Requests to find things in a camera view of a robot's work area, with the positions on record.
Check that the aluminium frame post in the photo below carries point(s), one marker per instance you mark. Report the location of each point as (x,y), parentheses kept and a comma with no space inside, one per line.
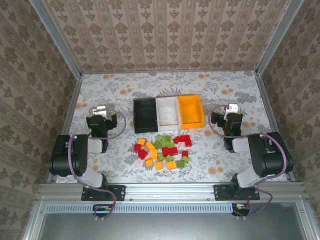
(277,37)
(55,37)

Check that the long red lego brick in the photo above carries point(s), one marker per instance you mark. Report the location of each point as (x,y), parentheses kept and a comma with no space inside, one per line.
(185,138)

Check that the orange lego brick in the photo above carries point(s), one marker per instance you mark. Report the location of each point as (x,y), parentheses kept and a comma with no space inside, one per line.
(158,165)
(171,165)
(150,145)
(141,141)
(153,153)
(148,162)

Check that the aluminium mounting rail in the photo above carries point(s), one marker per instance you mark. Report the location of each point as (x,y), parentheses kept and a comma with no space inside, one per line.
(170,191)

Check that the grey metal sheet panel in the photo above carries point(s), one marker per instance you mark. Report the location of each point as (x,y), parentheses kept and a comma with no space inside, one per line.
(170,227)

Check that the orange plastic bin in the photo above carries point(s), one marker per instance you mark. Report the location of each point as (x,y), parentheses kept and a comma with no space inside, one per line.
(190,110)

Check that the black plastic bin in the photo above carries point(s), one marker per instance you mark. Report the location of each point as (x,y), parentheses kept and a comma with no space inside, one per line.
(145,116)

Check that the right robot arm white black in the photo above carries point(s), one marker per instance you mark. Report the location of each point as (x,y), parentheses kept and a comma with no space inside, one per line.
(270,157)

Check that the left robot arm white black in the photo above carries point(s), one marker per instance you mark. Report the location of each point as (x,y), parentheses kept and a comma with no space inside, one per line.
(67,160)

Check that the aluminium side rail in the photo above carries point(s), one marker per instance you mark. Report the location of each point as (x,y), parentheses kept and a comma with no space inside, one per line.
(72,107)
(268,107)

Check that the white plastic bin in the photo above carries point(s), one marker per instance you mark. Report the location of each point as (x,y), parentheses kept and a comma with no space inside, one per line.
(167,113)

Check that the floral table cover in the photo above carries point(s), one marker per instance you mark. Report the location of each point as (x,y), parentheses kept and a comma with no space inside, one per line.
(200,85)

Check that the aluminium back rail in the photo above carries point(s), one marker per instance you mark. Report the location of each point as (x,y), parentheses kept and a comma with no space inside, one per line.
(170,72)

